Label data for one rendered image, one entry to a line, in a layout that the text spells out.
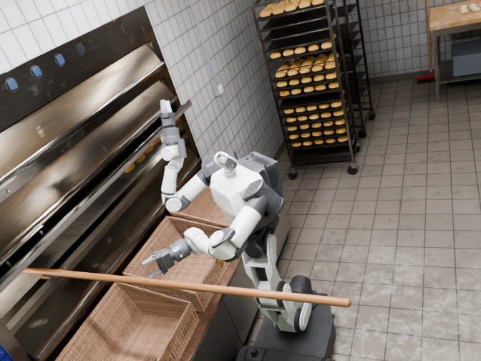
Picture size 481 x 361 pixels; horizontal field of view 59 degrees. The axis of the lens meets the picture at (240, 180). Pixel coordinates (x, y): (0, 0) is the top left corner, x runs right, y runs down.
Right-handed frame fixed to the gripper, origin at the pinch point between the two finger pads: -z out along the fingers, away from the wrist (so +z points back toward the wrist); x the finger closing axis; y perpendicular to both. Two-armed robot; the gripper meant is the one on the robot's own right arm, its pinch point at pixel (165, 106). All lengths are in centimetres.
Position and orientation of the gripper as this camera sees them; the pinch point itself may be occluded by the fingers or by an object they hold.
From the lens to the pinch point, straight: 217.3
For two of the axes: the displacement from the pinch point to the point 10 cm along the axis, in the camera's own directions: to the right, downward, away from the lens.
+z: 1.5, 9.8, 1.3
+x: -0.2, 1.4, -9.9
